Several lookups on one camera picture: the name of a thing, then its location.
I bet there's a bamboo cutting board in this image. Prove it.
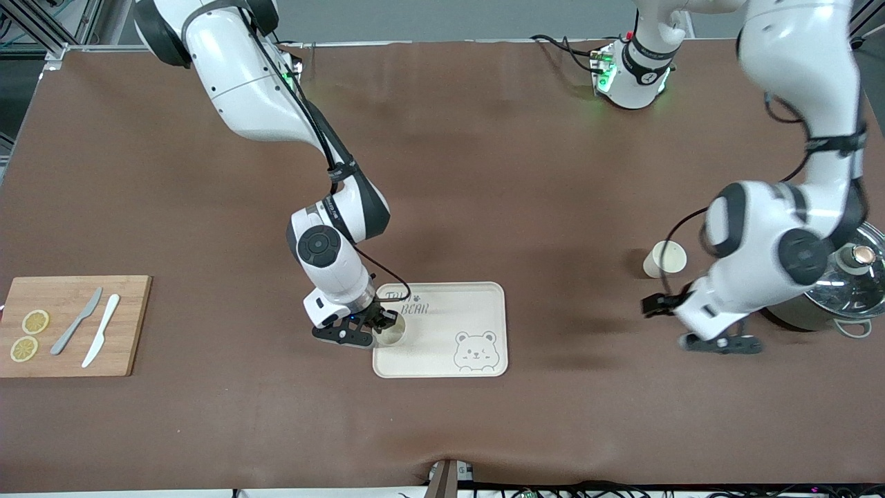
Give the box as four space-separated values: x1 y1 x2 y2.
0 275 153 378

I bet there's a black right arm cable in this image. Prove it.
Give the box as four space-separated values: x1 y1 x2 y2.
252 35 412 322

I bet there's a cream bear print tray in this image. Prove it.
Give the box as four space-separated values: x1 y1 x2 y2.
373 282 509 379

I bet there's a grey-green cooking pot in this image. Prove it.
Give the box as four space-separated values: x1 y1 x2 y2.
761 221 885 340

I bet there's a brown table mat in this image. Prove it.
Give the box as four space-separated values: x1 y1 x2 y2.
0 38 885 492

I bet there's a grey plastic knife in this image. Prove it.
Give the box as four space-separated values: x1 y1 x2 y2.
50 287 104 356

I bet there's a white plastic knife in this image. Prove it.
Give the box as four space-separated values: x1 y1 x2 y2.
82 294 121 369

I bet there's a glass pot lid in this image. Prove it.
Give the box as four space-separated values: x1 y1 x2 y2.
816 221 885 319

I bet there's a white IKEA cup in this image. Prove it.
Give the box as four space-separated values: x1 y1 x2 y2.
372 309 410 347
643 240 688 279

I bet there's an aluminium frame post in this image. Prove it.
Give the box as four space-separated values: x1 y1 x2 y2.
847 0 885 50
0 0 136 70

